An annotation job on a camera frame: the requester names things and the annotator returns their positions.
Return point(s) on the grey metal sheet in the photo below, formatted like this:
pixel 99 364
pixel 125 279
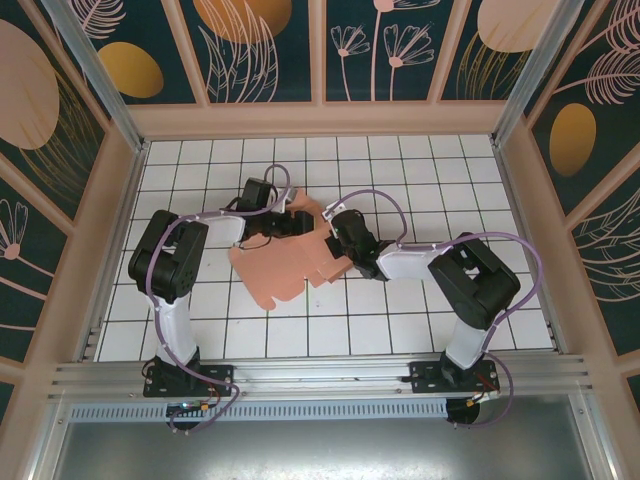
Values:
pixel 320 450

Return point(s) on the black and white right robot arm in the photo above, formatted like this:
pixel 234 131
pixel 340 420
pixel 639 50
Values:
pixel 475 285

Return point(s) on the small yellow connector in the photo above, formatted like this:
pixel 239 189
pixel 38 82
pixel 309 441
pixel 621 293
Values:
pixel 471 402

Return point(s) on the pink paper box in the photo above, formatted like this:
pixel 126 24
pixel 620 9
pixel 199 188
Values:
pixel 275 270

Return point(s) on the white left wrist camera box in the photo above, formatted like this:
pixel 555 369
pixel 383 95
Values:
pixel 285 204

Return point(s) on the small green circuit board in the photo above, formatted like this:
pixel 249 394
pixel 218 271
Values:
pixel 192 407

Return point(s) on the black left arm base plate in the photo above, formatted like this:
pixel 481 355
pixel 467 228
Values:
pixel 220 380

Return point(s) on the aluminium side rail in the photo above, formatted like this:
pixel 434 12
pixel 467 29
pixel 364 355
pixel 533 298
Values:
pixel 95 342
pixel 510 185

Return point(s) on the aluminium mounting rail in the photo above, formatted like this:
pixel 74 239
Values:
pixel 320 375

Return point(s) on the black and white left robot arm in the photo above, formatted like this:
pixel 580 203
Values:
pixel 167 260

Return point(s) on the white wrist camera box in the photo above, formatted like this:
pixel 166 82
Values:
pixel 285 204
pixel 331 211

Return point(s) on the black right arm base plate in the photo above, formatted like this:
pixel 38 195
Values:
pixel 425 380

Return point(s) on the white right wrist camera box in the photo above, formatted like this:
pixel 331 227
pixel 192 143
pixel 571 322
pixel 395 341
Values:
pixel 331 211

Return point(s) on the aluminium corner post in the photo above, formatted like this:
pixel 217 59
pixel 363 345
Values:
pixel 529 75
pixel 111 95

